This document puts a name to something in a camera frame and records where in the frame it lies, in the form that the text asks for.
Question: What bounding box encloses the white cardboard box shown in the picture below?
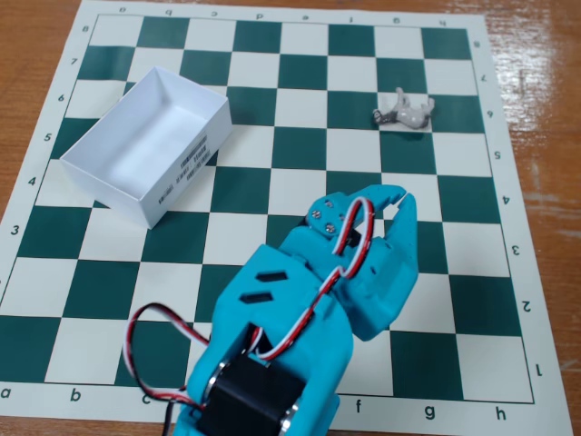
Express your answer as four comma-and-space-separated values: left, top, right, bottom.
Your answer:
59, 65, 234, 230

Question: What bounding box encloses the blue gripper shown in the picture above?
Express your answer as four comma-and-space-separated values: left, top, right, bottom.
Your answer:
281, 184, 419, 342

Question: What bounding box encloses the red white black servo cable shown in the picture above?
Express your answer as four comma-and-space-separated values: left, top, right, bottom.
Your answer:
123, 303, 214, 436
247, 197, 376, 362

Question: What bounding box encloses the grey toy horse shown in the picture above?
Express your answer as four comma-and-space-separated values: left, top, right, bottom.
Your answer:
372, 86, 437, 131

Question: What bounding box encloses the green white chessboard mat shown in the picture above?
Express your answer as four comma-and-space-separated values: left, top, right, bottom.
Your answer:
0, 0, 574, 435

